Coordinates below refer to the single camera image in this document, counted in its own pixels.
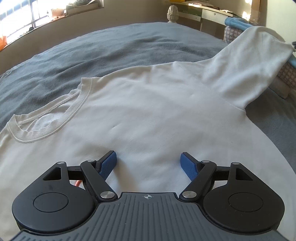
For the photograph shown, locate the orange bag on windowsill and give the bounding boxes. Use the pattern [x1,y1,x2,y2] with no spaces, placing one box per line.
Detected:
[0,36,7,51]

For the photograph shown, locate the light blue folded cloth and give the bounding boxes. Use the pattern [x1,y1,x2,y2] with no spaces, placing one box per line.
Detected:
[224,17,296,68]

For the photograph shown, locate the white green side table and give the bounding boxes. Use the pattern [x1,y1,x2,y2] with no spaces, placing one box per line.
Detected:
[169,0,252,39]

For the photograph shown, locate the grey bed blanket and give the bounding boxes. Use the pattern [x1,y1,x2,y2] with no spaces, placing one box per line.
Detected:
[0,22,296,176]

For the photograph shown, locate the box on windowsill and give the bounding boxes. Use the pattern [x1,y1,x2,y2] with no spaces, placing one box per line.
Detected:
[66,1,102,16]

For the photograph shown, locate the white footboard bedpost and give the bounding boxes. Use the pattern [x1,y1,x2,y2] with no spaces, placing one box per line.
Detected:
[166,5,179,23]

